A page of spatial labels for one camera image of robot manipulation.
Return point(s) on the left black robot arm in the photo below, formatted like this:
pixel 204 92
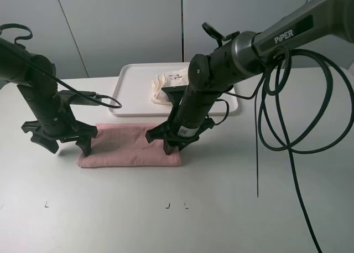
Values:
pixel 35 77

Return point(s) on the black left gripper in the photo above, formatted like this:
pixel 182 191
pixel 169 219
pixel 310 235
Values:
pixel 53 125

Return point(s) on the cream white terry towel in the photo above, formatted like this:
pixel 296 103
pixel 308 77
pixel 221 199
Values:
pixel 167 79

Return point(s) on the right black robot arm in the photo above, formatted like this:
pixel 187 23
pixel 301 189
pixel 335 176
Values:
pixel 242 55

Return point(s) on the pink terry towel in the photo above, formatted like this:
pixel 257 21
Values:
pixel 125 145

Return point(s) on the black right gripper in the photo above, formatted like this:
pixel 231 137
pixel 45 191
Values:
pixel 173 140

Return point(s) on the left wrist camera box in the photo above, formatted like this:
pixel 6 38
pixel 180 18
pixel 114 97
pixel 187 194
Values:
pixel 75 99

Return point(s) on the white rectangular plastic tray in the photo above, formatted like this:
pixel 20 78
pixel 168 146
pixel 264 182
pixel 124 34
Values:
pixel 134 89

